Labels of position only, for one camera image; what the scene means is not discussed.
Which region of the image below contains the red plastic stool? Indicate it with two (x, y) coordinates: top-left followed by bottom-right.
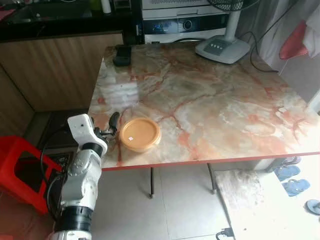
(0, 135), (63, 216)

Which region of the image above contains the white pedestal fan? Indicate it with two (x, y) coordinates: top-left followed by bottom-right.
(195, 0), (261, 64)

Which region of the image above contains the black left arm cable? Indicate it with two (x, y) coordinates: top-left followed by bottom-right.
(40, 125), (71, 221)

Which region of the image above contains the blue flip-flop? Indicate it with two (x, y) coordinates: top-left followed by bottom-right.
(282, 179), (311, 197)
(274, 165), (301, 182)

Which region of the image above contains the grey metal table leg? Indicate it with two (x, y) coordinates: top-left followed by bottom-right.
(207, 164), (217, 195)
(148, 167), (155, 198)

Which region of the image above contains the wooden cabinet with black counter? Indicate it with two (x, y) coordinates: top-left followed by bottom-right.
(0, 0), (143, 137)

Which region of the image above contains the white hanging cloth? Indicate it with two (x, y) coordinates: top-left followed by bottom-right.
(304, 5), (320, 57)

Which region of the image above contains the small white bottle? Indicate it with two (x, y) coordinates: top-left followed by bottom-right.
(101, 0), (112, 14)

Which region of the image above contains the pale blue slipper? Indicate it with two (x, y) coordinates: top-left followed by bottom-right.
(280, 156), (302, 167)

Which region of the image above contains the silver appliance with dial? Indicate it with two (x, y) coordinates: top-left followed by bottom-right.
(142, 0), (236, 44)

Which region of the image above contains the black fan power cable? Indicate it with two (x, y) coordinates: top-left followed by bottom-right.
(239, 31), (279, 74)

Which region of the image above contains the orange round food container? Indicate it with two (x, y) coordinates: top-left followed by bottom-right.
(119, 117), (162, 153)

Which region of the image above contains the small black box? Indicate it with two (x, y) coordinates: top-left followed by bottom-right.
(112, 45), (132, 67)

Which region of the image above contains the black power plug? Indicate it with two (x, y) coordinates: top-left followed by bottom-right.
(216, 227), (235, 240)

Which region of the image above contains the red fabric piece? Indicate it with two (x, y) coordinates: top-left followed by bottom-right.
(279, 21), (309, 61)

